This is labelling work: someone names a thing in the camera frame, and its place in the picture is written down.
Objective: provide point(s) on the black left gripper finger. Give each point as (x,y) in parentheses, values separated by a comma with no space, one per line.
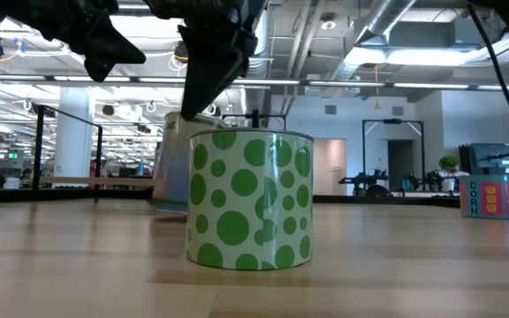
(97,62)
(119,50)

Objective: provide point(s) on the white green dotted can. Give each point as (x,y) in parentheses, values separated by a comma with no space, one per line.
(250,199)

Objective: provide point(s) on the pale door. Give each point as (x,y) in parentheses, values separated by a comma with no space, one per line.
(329,163)

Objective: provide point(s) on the short pink corn can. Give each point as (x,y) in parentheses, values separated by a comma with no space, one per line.
(488,196)

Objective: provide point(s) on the silver ribbed ventilation duct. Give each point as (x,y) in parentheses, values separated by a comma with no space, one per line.
(263,66)

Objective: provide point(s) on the black background robot arm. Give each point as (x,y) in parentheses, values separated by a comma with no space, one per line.
(365,181)
(431,181)

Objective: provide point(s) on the horizontal overhead light bar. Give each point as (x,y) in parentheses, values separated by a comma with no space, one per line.
(347,84)

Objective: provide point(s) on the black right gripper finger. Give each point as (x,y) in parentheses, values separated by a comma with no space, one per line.
(210,66)

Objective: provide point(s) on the grey wall vent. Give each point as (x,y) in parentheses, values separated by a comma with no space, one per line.
(397,110)
(330,109)

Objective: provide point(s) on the large grey ventilation duct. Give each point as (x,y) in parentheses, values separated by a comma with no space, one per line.
(382,17)

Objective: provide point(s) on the yellow hanging pendant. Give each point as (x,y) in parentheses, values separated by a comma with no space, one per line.
(377,105)

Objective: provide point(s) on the thin black background frame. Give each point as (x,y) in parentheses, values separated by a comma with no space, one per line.
(276,116)

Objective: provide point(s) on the thin black shelf frame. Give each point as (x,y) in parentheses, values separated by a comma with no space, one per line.
(38,146)

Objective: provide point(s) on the round white ceiling sensor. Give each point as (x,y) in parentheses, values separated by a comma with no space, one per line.
(328,24)

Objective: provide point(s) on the tall peas can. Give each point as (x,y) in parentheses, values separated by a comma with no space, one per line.
(172,163)

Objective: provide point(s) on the black background rig frame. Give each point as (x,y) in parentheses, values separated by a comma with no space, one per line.
(391,121)

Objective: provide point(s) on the potted green plant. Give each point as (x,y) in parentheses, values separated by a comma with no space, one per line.
(449,163)

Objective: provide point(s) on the black aluminium table frame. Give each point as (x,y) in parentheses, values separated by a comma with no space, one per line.
(60,194)

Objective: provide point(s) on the grey monitor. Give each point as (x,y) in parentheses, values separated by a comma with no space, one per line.
(493,154)

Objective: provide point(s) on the white building column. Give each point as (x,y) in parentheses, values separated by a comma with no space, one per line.
(73,132)

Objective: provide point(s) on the white background box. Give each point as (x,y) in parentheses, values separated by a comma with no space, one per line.
(11,183)

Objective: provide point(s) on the green exit sign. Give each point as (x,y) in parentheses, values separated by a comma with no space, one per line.
(12,155)

